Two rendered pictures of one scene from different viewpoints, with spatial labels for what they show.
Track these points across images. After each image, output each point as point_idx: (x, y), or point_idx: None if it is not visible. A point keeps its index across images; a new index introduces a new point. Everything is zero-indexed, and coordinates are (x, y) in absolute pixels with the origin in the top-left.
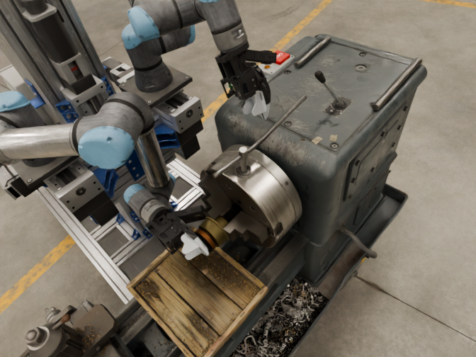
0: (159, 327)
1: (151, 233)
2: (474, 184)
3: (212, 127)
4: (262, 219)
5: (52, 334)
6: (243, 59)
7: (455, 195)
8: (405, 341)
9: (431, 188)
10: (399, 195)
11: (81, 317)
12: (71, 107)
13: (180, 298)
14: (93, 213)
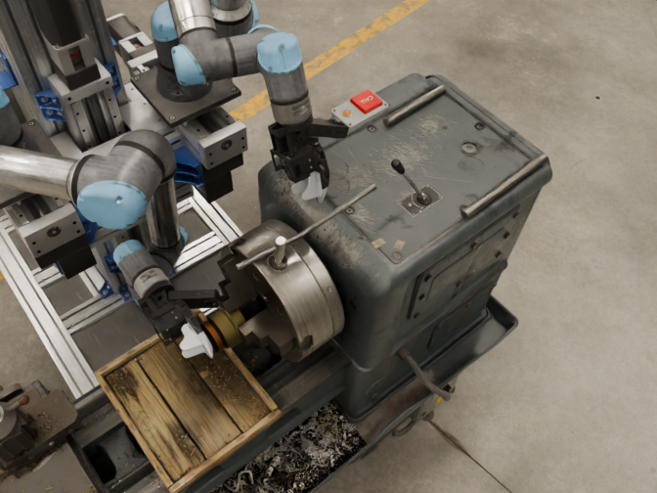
0: (128, 434)
1: (143, 312)
2: (647, 319)
3: (264, 128)
4: (288, 327)
5: (7, 416)
6: (302, 134)
7: (613, 330)
8: None
9: (582, 310)
10: (508, 318)
11: (30, 402)
12: (57, 102)
13: (164, 403)
14: (61, 260)
